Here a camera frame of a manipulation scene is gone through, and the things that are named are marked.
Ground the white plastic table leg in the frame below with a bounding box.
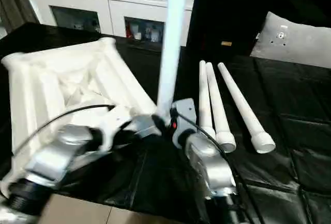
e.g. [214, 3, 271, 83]
[198, 60, 217, 140]
[156, 0, 192, 123]
[205, 62, 237, 153]
[217, 63, 276, 154]

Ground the white plastic table top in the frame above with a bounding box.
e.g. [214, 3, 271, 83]
[0, 37, 159, 196]

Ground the black work mat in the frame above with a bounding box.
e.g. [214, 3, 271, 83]
[0, 22, 331, 224]

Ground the black sofa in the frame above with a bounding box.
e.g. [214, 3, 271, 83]
[186, 0, 331, 57]

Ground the white glass-door cabinet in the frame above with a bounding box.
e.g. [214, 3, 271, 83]
[30, 0, 195, 47]

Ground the grey printed cushion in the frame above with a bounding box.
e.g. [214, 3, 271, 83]
[250, 11, 331, 67]

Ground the brown curtain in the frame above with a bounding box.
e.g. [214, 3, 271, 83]
[0, 0, 39, 32]

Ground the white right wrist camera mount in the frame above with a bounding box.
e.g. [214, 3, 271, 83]
[171, 98, 199, 149]

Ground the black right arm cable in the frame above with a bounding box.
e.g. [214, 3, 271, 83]
[173, 109, 267, 224]

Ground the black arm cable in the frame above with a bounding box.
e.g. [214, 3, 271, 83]
[11, 104, 116, 155]
[173, 109, 267, 224]

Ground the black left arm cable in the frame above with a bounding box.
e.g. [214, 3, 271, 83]
[11, 104, 116, 155]

